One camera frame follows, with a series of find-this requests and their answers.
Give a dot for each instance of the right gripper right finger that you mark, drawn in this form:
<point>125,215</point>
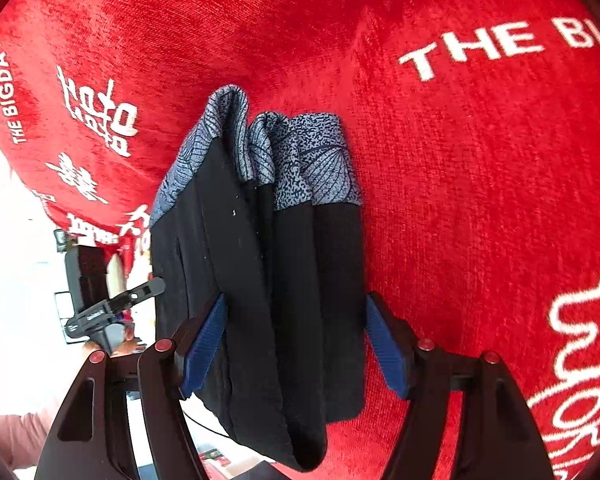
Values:
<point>498,436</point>

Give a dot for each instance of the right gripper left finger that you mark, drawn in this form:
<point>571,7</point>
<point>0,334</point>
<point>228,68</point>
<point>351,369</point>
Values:
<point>91,437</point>

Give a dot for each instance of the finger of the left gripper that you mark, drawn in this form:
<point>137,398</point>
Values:
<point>130,298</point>

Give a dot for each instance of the black pants with patterned stripe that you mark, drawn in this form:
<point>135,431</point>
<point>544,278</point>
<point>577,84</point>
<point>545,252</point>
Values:
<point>264,211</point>

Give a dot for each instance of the person hand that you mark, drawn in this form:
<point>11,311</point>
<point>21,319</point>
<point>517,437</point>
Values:
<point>122,341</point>

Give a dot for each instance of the red blanket with white characters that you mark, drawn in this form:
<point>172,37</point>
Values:
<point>473,128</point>

